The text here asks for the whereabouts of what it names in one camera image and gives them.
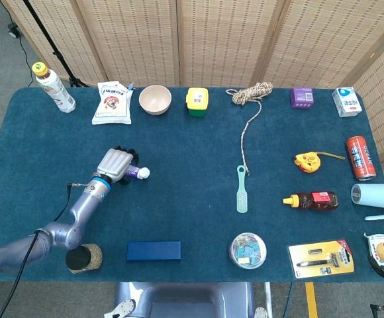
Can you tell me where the yellow tape measure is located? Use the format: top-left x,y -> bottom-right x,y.
293,151 -> 346,174

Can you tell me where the yellow green mini bin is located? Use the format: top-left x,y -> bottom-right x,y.
185,87 -> 210,117

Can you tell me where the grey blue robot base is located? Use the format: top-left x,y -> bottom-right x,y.
104,281 -> 269,318

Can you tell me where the razor in yellow package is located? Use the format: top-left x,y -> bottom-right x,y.
287,238 -> 356,280

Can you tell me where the white plastic bottle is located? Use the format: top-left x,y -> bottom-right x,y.
31,62 -> 77,114

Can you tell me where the bamboo folding screen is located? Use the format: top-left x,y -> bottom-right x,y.
0,0 -> 384,186

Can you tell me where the blue table mat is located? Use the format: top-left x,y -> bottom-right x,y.
0,86 -> 384,284

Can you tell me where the honey bottle yellow nozzle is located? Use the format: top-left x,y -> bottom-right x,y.
282,190 -> 340,212

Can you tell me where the black tripod stand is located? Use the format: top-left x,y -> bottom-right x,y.
23,0 -> 90,89

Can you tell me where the beige bowl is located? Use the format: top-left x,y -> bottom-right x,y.
138,85 -> 173,116

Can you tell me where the clear tub of binder clips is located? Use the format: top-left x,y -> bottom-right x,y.
228,232 -> 267,270

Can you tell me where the white metal table leg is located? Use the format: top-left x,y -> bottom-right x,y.
264,282 -> 273,318

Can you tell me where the red drink can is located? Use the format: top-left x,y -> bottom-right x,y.
345,135 -> 377,182

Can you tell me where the purple box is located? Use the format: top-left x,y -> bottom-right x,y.
289,87 -> 314,109

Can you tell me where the purple toothpaste tube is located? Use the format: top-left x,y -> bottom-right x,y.
125,164 -> 151,180

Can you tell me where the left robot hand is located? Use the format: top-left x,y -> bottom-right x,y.
95,144 -> 141,185

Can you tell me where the light blue mug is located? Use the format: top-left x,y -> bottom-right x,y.
350,183 -> 384,222

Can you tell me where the coiled speckled rope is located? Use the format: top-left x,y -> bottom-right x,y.
225,81 -> 274,176

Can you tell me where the dark blue box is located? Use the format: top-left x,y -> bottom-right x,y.
126,240 -> 182,262

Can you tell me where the white snack bag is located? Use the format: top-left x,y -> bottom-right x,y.
91,81 -> 134,126

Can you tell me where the white blue milk carton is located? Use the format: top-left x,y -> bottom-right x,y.
331,86 -> 360,118

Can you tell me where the green scrub brush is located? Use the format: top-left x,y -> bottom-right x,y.
236,164 -> 250,213

